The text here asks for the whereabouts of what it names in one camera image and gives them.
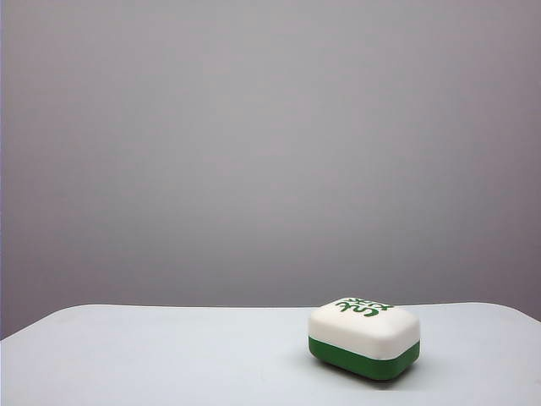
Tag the green and white foam mahjong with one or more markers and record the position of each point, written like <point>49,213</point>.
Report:
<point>359,338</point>

